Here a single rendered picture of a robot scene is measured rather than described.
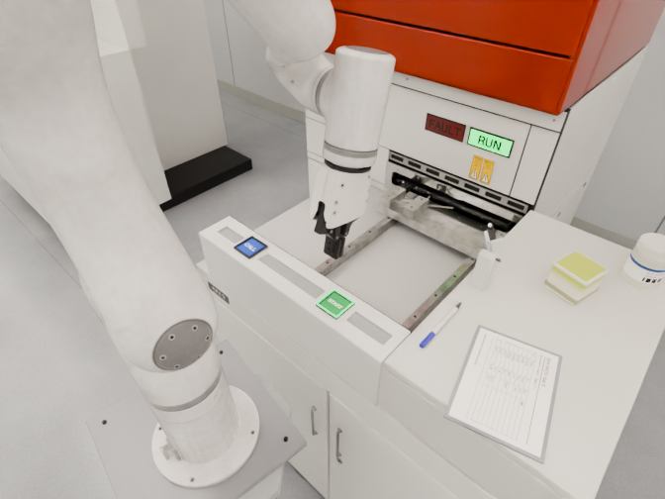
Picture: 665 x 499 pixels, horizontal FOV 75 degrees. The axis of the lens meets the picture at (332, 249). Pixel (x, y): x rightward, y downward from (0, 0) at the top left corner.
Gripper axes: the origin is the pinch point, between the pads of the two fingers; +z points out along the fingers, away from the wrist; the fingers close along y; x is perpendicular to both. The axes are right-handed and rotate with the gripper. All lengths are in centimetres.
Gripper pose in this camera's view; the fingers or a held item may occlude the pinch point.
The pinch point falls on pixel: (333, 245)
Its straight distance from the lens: 75.7
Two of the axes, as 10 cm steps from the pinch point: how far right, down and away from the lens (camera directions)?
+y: -6.6, 3.1, -6.9
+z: -1.4, 8.5, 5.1
